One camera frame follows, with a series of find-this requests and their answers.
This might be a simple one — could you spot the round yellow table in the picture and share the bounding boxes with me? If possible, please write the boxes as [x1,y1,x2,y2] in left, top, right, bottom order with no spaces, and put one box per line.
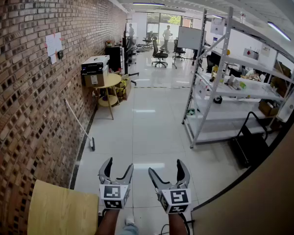
[92,72,123,120]

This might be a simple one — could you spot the small open cardboard box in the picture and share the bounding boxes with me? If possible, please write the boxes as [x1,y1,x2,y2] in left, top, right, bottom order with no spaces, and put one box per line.
[258,100,280,118]

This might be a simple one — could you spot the person's grey trousers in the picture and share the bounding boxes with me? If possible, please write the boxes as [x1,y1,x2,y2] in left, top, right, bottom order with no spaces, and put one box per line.
[117,223,140,235]

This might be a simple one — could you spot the person's white shoe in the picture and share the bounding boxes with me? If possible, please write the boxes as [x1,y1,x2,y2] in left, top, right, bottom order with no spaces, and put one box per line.
[124,213,136,227]

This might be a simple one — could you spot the light wooden table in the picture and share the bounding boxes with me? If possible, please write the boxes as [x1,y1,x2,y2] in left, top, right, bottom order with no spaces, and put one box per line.
[27,179,99,235]

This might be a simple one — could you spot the white metal shelving rack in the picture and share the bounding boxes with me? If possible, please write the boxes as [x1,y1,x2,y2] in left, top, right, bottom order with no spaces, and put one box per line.
[181,7,294,149]

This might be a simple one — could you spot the long ceiling light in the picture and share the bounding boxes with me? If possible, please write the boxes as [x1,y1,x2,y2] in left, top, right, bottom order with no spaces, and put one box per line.
[132,1,166,7]
[267,21,292,42]

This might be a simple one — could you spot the black office chair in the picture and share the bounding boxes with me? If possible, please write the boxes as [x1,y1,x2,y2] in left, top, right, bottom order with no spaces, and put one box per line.
[151,36,169,69]
[172,39,187,61]

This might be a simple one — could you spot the whiteboard on stand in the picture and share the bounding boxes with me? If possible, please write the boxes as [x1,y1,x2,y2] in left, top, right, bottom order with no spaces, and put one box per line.
[177,25,207,51]

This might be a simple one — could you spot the brown cardboard box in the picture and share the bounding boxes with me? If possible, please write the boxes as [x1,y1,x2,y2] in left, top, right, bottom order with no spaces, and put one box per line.
[82,69,109,88]

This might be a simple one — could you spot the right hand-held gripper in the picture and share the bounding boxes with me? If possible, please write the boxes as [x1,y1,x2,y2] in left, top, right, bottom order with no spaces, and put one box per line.
[147,159,193,214]

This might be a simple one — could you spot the brown partition panel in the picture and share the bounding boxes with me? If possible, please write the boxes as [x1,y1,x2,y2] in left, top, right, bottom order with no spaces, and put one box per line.
[191,106,294,235]

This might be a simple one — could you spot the person's left forearm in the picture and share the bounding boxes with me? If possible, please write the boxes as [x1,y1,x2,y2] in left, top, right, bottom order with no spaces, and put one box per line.
[95,208,120,235]

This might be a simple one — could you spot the black cabinet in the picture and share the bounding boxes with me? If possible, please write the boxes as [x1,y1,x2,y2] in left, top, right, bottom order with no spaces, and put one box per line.
[105,46,124,74]

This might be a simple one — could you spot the white paper sheet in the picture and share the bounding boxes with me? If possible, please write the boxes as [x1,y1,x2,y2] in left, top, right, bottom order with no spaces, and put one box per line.
[45,32,63,57]

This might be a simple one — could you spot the black platform trolley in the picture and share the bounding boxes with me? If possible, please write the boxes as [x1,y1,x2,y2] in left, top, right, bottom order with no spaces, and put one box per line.
[228,111,270,169]

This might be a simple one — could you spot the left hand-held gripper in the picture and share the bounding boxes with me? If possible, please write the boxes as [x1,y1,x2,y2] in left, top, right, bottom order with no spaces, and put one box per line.
[98,157,135,210]

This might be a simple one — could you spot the person's right forearm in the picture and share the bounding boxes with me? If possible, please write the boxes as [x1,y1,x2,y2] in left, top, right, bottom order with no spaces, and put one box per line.
[168,212,188,235]

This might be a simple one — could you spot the black and white box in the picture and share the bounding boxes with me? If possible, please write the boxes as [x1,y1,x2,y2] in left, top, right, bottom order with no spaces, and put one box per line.
[81,55,111,76]

